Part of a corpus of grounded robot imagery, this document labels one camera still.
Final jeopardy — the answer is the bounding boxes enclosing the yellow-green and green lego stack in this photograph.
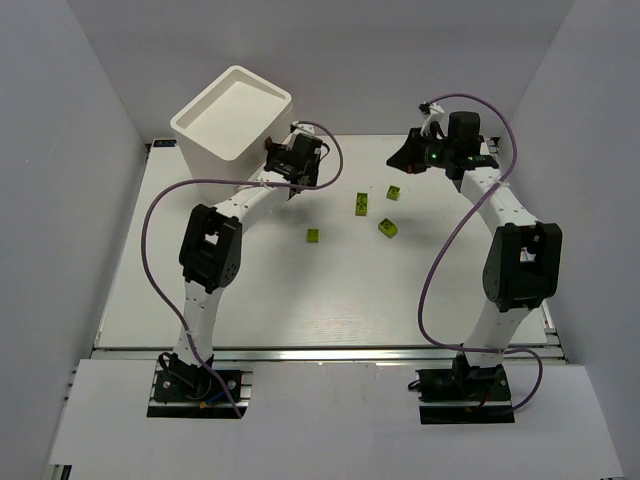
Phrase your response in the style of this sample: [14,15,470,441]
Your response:
[355,192,368,216]

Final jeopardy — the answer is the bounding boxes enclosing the yellow-green small lego brick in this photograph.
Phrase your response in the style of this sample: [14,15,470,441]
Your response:
[306,228,320,243]

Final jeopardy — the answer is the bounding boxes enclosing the yellow-green brick from plate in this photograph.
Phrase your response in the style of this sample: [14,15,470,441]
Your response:
[378,218,398,239]

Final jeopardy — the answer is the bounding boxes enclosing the white three-drawer cabinet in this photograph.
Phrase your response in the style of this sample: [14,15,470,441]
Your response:
[170,65,294,180]

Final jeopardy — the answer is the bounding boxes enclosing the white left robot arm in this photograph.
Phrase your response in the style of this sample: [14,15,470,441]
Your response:
[169,132,323,373]

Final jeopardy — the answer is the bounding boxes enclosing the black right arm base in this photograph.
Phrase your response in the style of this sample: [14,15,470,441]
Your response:
[407,366,515,425]

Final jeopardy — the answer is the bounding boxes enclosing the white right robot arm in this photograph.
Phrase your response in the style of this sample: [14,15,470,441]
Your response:
[386,104,562,372]

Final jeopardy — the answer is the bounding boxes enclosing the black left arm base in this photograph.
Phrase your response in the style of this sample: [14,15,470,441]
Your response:
[146,352,252,420]

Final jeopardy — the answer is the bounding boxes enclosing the blue label sticker left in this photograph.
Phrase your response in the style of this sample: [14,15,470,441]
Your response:
[151,139,177,149]

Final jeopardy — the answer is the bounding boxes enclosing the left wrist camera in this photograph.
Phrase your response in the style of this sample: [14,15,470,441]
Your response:
[290,120,316,137]

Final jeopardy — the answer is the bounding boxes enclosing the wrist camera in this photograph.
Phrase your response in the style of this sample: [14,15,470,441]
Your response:
[290,120,316,137]
[418,102,445,137]

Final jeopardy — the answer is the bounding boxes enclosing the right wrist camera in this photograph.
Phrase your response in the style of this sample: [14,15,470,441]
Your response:
[418,102,445,137]

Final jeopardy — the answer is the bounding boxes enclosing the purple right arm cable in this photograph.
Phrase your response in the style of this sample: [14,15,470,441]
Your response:
[417,92,545,412]

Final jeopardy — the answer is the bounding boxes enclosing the aluminium table rail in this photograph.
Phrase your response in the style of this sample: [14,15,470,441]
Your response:
[91,344,566,363]

